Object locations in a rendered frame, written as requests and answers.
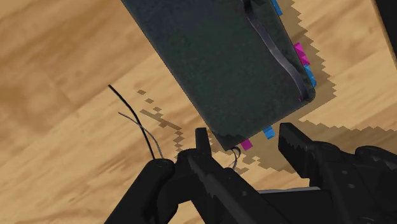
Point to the dark notebook with coloured tabs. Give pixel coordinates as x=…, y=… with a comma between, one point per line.
x=229, y=65

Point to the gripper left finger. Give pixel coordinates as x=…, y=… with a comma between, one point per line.
x=214, y=189

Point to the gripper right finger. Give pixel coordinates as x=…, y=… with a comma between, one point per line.
x=350, y=180

